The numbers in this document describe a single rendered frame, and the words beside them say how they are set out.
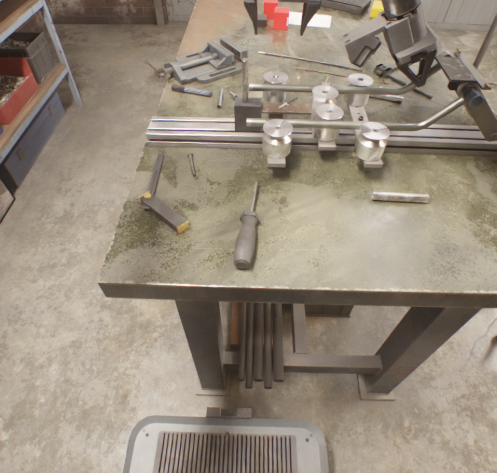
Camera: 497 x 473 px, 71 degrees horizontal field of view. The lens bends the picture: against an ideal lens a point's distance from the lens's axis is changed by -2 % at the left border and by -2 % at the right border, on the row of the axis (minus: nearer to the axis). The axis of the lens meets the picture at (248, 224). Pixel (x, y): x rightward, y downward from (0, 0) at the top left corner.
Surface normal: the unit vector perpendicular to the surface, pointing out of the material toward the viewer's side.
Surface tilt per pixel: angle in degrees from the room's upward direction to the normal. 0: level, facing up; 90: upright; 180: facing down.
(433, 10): 90
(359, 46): 90
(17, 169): 90
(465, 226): 0
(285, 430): 0
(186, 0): 90
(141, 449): 0
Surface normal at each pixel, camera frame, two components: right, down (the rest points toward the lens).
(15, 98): 1.00, 0.03
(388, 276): 0.01, -0.65
